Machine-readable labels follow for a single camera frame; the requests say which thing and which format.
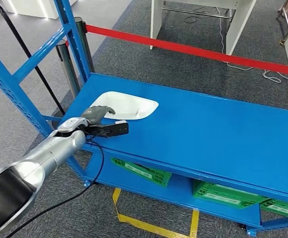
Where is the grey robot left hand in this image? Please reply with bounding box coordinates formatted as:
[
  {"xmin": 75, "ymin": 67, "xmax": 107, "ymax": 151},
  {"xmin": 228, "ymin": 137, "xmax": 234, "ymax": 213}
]
[{"xmin": 80, "ymin": 105, "xmax": 116, "ymax": 126}]

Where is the white plastic car part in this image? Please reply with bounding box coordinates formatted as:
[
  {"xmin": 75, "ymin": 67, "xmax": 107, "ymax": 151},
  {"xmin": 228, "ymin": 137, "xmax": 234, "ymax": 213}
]
[{"xmin": 90, "ymin": 91, "xmax": 159, "ymax": 121}]

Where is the blue metal shelf rack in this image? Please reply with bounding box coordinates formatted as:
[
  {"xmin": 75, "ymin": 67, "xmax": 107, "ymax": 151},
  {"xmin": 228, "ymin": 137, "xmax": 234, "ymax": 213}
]
[{"xmin": 0, "ymin": 0, "xmax": 288, "ymax": 238}]

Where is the green plastic crate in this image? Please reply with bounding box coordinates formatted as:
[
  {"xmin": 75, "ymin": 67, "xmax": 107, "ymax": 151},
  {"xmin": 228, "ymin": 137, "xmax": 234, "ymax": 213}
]
[
  {"xmin": 260, "ymin": 198, "xmax": 288, "ymax": 218},
  {"xmin": 110, "ymin": 157, "xmax": 172, "ymax": 189},
  {"xmin": 192, "ymin": 179, "xmax": 271, "ymax": 210}
]

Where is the black pole floor stand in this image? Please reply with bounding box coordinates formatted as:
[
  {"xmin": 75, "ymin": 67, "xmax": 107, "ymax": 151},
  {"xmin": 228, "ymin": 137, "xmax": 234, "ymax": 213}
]
[{"xmin": 0, "ymin": 0, "xmax": 68, "ymax": 130}]

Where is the white lit display plinth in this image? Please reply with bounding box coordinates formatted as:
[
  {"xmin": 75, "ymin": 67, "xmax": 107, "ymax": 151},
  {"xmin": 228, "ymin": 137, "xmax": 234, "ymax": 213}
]
[{"xmin": 0, "ymin": 0, "xmax": 78, "ymax": 20}]

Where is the red barrier belt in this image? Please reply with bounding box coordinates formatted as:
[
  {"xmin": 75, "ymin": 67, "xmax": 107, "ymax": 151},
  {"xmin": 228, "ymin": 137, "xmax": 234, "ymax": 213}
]
[{"xmin": 65, "ymin": 24, "xmax": 288, "ymax": 78}]

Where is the white desk with crossbar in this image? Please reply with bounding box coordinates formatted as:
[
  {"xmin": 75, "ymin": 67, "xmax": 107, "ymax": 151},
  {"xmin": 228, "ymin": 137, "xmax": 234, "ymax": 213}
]
[{"xmin": 150, "ymin": 0, "xmax": 257, "ymax": 56}]

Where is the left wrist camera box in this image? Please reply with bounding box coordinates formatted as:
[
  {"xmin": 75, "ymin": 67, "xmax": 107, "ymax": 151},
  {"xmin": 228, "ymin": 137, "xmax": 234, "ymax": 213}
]
[{"xmin": 84, "ymin": 120, "xmax": 130, "ymax": 139}]

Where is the chrome stanchion post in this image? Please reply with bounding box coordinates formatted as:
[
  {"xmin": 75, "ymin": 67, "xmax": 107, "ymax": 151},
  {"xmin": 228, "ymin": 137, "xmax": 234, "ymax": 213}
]
[
  {"xmin": 55, "ymin": 39, "xmax": 82, "ymax": 99},
  {"xmin": 75, "ymin": 16, "xmax": 96, "ymax": 74}
]

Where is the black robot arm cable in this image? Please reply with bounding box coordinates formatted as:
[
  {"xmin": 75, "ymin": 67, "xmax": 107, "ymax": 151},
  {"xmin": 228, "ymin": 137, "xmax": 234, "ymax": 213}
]
[{"xmin": 5, "ymin": 136, "xmax": 105, "ymax": 238}]

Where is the black floor cable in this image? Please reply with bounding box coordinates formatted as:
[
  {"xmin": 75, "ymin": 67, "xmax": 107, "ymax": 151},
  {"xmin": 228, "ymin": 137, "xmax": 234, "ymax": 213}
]
[{"xmin": 184, "ymin": 13, "xmax": 209, "ymax": 25}]

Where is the white floor cable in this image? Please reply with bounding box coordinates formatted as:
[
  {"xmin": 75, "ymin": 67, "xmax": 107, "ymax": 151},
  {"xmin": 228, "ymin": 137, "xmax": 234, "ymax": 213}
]
[{"xmin": 215, "ymin": 6, "xmax": 288, "ymax": 84}]

